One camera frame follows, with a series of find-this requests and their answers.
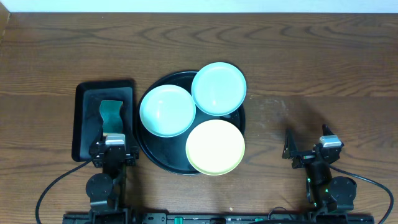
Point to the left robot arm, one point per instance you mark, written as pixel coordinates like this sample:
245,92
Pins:
106,191

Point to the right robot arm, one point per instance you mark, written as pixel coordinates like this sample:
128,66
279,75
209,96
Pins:
327,193

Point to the yellow plate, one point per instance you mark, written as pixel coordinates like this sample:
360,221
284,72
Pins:
215,147

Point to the rectangular black tray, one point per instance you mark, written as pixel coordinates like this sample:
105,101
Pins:
88,122

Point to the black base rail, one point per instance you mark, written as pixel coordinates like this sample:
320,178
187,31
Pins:
163,218

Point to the mint plate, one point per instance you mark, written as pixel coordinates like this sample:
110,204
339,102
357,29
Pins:
167,111
219,88

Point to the green yellow sponge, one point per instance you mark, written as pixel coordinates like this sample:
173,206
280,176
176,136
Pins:
110,113

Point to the mint plate top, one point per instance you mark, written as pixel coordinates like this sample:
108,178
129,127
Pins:
219,88

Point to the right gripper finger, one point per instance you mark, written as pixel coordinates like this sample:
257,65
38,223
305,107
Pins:
326,130
290,150

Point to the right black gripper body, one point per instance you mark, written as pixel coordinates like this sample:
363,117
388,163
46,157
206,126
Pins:
305,157

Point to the round black tray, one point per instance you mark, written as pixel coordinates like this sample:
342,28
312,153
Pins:
169,153

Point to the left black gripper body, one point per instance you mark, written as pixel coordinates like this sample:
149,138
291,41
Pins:
97,159

